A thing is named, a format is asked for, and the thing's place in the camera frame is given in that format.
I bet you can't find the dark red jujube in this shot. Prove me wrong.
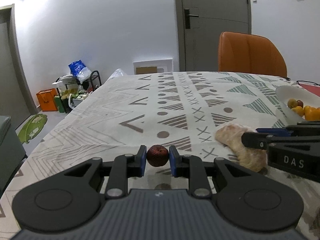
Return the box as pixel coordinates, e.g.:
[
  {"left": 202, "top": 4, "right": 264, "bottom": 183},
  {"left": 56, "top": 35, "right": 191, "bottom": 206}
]
[{"left": 146, "top": 145, "right": 169, "bottom": 167}]

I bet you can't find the green kiwi fruit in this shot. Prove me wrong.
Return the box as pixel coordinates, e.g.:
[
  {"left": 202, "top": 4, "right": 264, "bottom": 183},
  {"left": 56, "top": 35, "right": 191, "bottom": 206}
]
[{"left": 287, "top": 99, "right": 298, "bottom": 109}]

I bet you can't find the red jujube fruit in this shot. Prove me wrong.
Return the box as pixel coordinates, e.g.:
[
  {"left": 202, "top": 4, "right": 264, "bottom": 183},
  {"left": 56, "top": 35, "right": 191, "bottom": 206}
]
[{"left": 297, "top": 100, "right": 304, "bottom": 108}]

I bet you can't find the large orange fruit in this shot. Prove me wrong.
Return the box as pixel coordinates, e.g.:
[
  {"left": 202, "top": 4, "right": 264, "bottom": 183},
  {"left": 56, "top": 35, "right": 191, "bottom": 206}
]
[{"left": 304, "top": 106, "right": 320, "bottom": 121}]

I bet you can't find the small yellow kumquat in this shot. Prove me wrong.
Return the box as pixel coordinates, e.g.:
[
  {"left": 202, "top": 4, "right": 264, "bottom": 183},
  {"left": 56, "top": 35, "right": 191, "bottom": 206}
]
[{"left": 291, "top": 106, "right": 304, "bottom": 117}]

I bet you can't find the beige bread piece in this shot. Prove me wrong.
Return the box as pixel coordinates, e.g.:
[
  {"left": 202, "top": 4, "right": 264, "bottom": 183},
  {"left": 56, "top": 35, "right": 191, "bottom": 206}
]
[{"left": 215, "top": 124, "right": 267, "bottom": 172}]

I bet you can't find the white ceramic plate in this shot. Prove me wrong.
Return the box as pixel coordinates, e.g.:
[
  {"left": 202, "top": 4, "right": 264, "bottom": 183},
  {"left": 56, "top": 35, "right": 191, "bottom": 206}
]
[{"left": 276, "top": 86, "right": 319, "bottom": 124}]

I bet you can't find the red orange table mat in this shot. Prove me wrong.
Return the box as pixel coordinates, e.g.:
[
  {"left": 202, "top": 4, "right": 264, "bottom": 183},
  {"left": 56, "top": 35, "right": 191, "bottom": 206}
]
[{"left": 299, "top": 83, "right": 320, "bottom": 96}]

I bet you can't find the patterned white tablecloth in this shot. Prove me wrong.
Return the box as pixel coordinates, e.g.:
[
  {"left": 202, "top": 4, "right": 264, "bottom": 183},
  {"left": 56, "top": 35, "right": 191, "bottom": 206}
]
[{"left": 1, "top": 72, "right": 319, "bottom": 239}]

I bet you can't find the orange leather chair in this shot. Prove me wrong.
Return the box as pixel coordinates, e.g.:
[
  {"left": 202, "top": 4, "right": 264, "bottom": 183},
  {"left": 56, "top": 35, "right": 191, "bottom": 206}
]
[{"left": 217, "top": 31, "right": 287, "bottom": 78}]

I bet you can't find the clear plastic bag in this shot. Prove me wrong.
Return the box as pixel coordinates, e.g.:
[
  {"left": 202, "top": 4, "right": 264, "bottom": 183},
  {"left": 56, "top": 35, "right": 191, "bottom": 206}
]
[{"left": 107, "top": 68, "right": 127, "bottom": 81}]

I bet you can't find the black metal rack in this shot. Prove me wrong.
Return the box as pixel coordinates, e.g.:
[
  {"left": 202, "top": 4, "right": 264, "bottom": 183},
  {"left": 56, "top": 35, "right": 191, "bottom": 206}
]
[{"left": 52, "top": 70, "right": 102, "bottom": 113}]

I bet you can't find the white foam packaging board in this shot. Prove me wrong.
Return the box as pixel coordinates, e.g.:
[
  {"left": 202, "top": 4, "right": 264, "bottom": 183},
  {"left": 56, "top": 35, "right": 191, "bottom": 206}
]
[{"left": 133, "top": 59, "right": 173, "bottom": 75}]

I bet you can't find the orange paper bag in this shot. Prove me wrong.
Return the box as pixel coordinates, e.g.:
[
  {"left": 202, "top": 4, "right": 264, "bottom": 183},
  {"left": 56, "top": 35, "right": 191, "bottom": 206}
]
[{"left": 36, "top": 88, "right": 58, "bottom": 112}]

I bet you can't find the green leaf floor mat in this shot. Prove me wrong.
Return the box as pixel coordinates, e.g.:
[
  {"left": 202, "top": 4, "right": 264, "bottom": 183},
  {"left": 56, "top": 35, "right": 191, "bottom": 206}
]
[{"left": 18, "top": 114, "right": 48, "bottom": 144}]

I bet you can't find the blue plastic bag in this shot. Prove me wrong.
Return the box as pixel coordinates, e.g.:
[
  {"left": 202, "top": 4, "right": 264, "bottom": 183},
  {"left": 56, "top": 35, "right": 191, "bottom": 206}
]
[{"left": 68, "top": 60, "right": 92, "bottom": 83}]

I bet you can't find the grey door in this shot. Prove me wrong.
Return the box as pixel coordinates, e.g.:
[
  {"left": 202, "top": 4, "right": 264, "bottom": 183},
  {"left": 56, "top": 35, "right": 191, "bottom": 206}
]
[{"left": 175, "top": 0, "right": 252, "bottom": 72}]

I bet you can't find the black cable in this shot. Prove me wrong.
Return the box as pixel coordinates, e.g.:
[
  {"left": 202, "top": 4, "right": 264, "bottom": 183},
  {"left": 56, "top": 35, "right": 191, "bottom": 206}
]
[{"left": 285, "top": 77, "right": 320, "bottom": 87}]

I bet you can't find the black door handle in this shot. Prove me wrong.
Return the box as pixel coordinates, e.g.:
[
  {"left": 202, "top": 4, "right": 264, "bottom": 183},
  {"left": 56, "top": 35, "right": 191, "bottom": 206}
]
[{"left": 184, "top": 9, "right": 199, "bottom": 29}]

